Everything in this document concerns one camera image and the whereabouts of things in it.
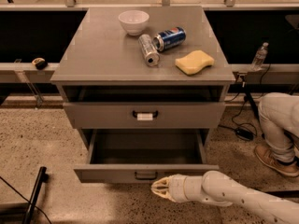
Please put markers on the yellow sponge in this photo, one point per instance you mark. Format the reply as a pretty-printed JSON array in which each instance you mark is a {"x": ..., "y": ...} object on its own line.
[{"x": 194, "y": 62}]

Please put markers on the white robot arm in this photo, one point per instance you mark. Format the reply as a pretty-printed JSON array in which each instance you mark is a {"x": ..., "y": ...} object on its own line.
[{"x": 216, "y": 188}]

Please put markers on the blue pepsi can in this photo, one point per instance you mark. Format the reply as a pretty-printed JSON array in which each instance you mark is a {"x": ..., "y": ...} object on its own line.
[{"x": 170, "y": 38}]

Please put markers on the white ceramic bowl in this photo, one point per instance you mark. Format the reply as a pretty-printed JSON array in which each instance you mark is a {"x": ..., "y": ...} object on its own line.
[{"x": 134, "y": 22}]

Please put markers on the black power adapter with cables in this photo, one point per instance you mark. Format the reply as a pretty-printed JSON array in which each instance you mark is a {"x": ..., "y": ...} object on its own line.
[{"x": 244, "y": 131}]

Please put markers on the black chair base leg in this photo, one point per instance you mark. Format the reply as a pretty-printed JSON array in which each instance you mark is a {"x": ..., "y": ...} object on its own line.
[{"x": 285, "y": 193}]

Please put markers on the tan sneaker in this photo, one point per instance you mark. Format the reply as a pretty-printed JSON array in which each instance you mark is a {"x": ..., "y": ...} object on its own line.
[{"x": 265, "y": 156}]

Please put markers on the clear plastic water bottle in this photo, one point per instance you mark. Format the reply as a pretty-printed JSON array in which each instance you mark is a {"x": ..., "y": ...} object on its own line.
[{"x": 259, "y": 57}]

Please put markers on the grey drawer cabinet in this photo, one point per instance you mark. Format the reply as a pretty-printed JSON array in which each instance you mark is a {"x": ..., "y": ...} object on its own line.
[{"x": 104, "y": 64}]

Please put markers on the upper grey drawer front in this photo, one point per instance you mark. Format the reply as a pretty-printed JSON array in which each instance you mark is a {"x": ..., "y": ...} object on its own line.
[{"x": 119, "y": 115}]

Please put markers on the small black yellow tape measure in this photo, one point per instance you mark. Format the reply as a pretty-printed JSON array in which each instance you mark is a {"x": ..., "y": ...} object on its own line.
[{"x": 39, "y": 63}]

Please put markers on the silver soda can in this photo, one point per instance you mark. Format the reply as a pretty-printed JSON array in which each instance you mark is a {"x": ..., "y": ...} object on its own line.
[{"x": 150, "y": 54}]

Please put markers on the grey drawer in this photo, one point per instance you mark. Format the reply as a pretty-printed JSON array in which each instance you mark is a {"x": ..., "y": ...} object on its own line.
[
  {"x": 119, "y": 115},
  {"x": 143, "y": 156}
]

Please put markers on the black metal stand left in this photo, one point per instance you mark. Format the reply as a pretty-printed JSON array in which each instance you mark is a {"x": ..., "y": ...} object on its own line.
[{"x": 42, "y": 177}]

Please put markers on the person leg light trousers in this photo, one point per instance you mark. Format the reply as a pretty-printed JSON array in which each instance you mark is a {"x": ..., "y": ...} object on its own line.
[{"x": 279, "y": 120}]

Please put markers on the cream ribbed gripper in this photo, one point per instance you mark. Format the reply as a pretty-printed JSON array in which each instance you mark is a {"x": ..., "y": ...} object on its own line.
[{"x": 177, "y": 188}]

